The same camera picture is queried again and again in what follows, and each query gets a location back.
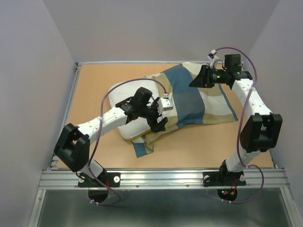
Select white pillow yellow edge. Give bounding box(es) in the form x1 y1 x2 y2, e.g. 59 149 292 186
108 80 159 141

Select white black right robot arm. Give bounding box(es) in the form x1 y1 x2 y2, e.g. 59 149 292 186
190 51 283 187

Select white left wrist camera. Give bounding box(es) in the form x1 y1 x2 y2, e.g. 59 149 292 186
158 97 174 113

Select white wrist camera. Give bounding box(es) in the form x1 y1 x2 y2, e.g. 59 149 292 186
207 49 218 69
158 97 174 113

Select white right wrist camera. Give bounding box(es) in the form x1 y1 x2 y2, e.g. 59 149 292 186
207 49 218 69

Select white pillow label tag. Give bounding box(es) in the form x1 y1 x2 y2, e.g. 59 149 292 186
132 136 145 144

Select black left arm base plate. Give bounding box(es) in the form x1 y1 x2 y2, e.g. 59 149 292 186
78 172 121 188

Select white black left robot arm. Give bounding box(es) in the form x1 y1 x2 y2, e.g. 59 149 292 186
53 87 173 186

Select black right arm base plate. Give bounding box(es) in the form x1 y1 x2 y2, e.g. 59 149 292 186
203 171 246 187

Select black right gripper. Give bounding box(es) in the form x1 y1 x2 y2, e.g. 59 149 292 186
187 65 228 88

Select blue beige white plaid pillowcase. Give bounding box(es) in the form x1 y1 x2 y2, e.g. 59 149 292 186
131 61 239 158

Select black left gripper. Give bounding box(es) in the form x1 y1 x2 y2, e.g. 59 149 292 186
139 97 167 132

